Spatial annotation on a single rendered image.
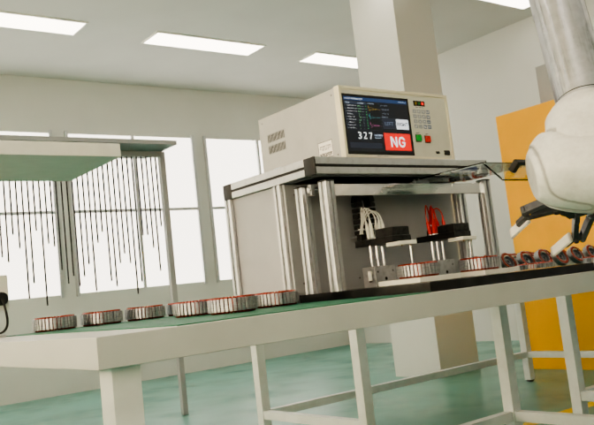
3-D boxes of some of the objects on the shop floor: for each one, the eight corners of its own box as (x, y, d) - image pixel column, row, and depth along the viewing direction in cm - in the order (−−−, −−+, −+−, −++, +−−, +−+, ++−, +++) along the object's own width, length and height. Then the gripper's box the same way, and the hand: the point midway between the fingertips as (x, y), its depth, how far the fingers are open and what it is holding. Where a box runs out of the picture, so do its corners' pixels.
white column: (480, 368, 612) (426, -27, 649) (441, 377, 584) (388, -35, 622) (433, 368, 651) (385, -4, 688) (395, 376, 624) (347, -12, 661)
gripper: (553, 182, 178) (495, 237, 191) (634, 219, 186) (572, 270, 199) (547, 161, 184) (491, 216, 197) (625, 198, 191) (566, 249, 205)
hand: (534, 240), depth 197 cm, fingers open, 13 cm apart
